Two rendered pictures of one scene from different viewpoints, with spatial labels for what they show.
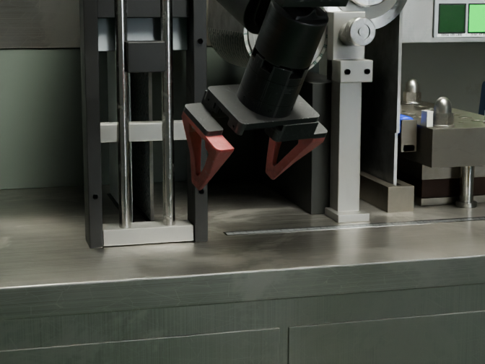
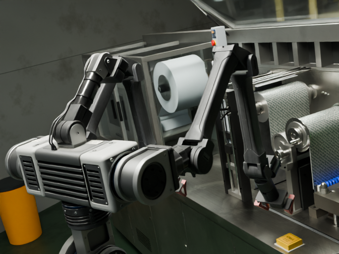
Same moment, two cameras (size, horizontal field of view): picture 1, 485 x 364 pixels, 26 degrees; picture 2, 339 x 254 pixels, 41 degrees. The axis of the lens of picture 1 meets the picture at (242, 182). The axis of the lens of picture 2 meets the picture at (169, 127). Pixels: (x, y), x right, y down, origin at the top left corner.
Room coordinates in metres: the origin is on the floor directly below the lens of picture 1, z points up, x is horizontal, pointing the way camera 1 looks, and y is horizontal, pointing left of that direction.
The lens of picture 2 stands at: (0.76, -1.88, 1.85)
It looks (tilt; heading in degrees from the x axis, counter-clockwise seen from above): 15 degrees down; 80
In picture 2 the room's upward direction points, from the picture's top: 10 degrees counter-clockwise
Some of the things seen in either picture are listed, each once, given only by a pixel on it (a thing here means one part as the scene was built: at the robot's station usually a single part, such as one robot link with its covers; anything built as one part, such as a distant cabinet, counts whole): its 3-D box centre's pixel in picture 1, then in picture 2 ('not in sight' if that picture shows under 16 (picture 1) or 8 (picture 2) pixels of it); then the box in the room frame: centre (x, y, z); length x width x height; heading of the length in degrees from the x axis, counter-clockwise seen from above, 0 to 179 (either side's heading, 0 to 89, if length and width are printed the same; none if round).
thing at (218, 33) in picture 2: not in sight; (217, 37); (1.47, 0.36, 1.66); 0.07 x 0.07 x 0.10; 3
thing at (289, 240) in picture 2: not in sight; (289, 241); (1.40, -0.39, 0.91); 0.07 x 0.07 x 0.02; 15
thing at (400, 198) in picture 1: (366, 183); (337, 201); (1.72, -0.21, 0.92); 0.28 x 0.04 x 0.04; 15
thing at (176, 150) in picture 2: not in sight; (169, 163); (0.95, -0.73, 1.45); 0.09 x 0.08 x 0.12; 129
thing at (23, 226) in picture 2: not in sight; (18, 209); (-0.05, 2.31, 0.28); 0.37 x 0.36 x 0.57; 39
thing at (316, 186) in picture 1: (301, 134); (324, 176); (1.73, -0.10, 1.00); 0.33 x 0.07 x 0.20; 15
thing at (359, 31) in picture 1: (360, 31); (279, 154); (1.50, -0.17, 1.18); 0.04 x 0.02 x 0.04; 105
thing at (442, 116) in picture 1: (442, 111); (324, 187); (1.61, -0.31, 1.05); 0.04 x 0.04 x 0.04
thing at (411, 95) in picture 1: (412, 90); not in sight; (1.95, -0.32, 1.05); 0.04 x 0.04 x 0.04
